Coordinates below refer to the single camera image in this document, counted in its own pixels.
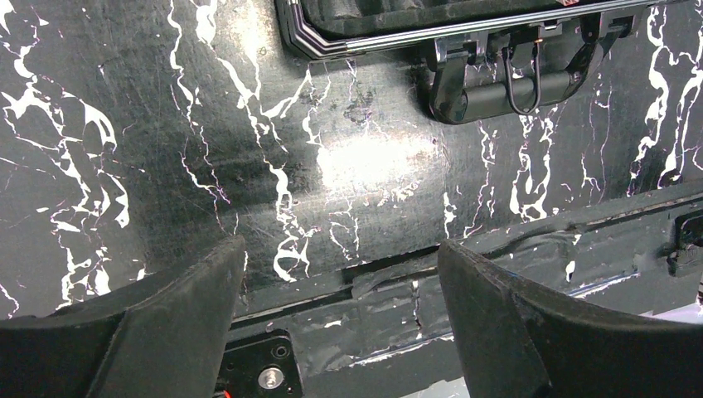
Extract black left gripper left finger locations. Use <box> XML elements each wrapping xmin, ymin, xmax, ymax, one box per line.
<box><xmin>1</xmin><ymin>236</ymin><xmax>245</xmax><ymax>397</ymax></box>

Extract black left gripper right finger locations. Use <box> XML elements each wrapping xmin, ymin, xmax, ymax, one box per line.
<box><xmin>438</xmin><ymin>241</ymin><xmax>702</xmax><ymax>397</ymax></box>

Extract black poker set case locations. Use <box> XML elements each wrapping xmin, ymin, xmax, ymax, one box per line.
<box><xmin>275</xmin><ymin>1</ymin><xmax>653</xmax><ymax>124</ymax></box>

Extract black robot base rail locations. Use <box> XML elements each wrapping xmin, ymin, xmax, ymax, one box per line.
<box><xmin>218</xmin><ymin>182</ymin><xmax>702</xmax><ymax>397</ymax></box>

